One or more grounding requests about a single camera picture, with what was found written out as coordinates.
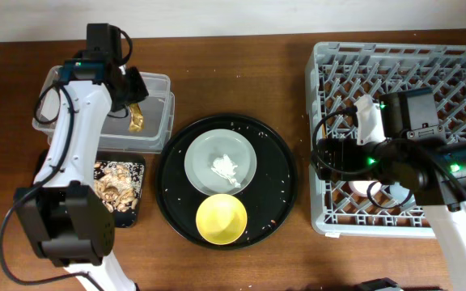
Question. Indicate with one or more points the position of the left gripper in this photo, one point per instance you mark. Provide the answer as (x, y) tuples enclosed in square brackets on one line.
[(141, 90)]

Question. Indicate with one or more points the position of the grey dishwasher rack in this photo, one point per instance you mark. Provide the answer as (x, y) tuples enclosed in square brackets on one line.
[(338, 74)]

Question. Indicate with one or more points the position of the pink plastic cup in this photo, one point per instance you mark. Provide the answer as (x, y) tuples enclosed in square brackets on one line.
[(360, 187)]

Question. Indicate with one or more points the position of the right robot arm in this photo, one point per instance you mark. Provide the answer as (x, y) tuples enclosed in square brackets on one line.
[(399, 139)]

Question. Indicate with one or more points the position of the clear plastic storage bin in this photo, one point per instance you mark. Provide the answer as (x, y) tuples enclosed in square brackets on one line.
[(152, 121)]

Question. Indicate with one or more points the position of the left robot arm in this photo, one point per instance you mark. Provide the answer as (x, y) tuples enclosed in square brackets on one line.
[(61, 215)]

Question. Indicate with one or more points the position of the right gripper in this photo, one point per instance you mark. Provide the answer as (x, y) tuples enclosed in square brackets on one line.
[(346, 149)]

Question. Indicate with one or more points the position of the brown snack wrapper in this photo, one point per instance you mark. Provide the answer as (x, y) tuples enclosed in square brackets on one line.
[(136, 123)]

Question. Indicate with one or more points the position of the grey plate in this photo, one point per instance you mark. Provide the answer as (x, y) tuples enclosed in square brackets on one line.
[(210, 145)]

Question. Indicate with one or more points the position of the black rectangular tray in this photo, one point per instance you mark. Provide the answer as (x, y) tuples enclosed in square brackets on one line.
[(122, 220)]

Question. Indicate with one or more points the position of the white napkin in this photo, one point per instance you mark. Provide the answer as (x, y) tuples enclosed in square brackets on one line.
[(225, 168)]

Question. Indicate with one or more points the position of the blue plastic cup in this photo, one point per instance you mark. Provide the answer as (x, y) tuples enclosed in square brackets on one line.
[(398, 192)]

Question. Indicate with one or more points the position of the round black serving tray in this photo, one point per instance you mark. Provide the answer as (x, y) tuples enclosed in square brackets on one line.
[(268, 199)]

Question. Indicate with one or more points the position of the yellow bowl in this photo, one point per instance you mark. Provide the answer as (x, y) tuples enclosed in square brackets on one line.
[(221, 219)]

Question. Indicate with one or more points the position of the food scraps in bowl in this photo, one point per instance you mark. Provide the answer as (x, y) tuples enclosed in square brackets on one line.
[(119, 185)]

